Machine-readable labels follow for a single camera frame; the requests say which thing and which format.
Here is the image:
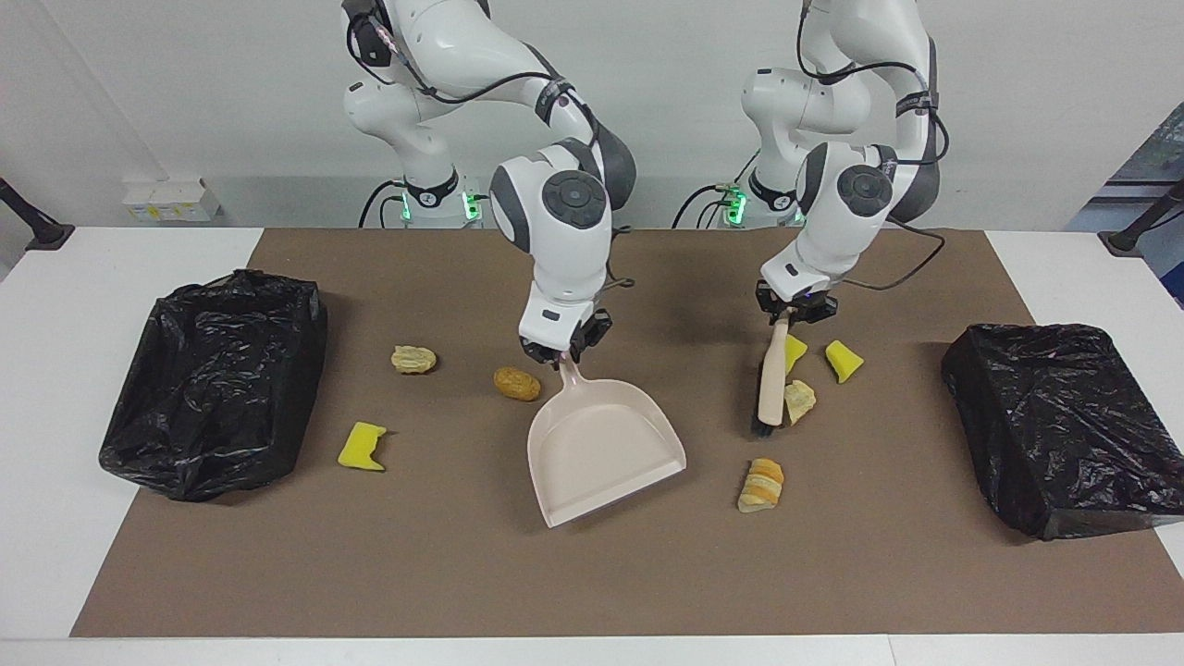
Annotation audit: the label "white wall box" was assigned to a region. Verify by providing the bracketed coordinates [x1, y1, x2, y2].
[122, 179, 221, 223]

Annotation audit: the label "beige hand brush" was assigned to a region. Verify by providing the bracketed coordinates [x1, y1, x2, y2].
[751, 310, 793, 438]

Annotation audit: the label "brown table mat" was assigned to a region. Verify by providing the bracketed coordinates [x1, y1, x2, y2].
[69, 227, 1184, 639]

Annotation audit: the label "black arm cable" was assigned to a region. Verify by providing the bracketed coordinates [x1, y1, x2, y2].
[344, 0, 641, 290]
[795, 0, 952, 292]

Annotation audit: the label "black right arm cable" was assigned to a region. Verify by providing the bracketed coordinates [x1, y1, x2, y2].
[344, 0, 641, 290]

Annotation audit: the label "pale crusty bread chunk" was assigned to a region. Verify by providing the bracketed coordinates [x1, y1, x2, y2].
[784, 379, 819, 426]

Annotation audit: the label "brown oval bun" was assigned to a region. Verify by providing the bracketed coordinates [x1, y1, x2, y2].
[492, 366, 543, 402]

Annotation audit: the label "beige plastic dustpan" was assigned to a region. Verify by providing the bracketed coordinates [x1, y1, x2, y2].
[527, 356, 687, 529]

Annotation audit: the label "black right base cable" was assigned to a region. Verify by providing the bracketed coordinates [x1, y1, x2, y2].
[359, 179, 505, 229]

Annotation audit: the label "black left base cable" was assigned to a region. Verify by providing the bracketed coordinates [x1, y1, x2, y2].
[672, 148, 769, 229]

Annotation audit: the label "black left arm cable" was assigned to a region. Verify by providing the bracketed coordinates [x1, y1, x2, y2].
[795, 0, 952, 292]

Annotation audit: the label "yellow wedge sponge piece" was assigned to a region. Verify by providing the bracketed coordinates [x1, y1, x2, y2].
[825, 339, 866, 385]

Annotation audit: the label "boxy bin with black bag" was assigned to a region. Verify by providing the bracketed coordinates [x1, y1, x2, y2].
[941, 322, 1184, 542]

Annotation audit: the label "striped croissant piece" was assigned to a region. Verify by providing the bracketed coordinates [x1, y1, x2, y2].
[737, 458, 785, 514]

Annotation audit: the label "open bin with crumpled black bag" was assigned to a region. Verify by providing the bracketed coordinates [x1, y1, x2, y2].
[99, 268, 329, 503]

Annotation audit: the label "yellow notched sponge piece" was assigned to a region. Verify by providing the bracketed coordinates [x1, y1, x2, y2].
[338, 422, 389, 474]

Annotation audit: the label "black stand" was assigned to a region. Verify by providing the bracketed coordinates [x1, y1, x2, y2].
[1099, 180, 1184, 258]
[0, 176, 75, 251]

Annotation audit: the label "black base cable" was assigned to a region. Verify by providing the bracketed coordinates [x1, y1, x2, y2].
[359, 179, 505, 229]
[672, 148, 769, 229]

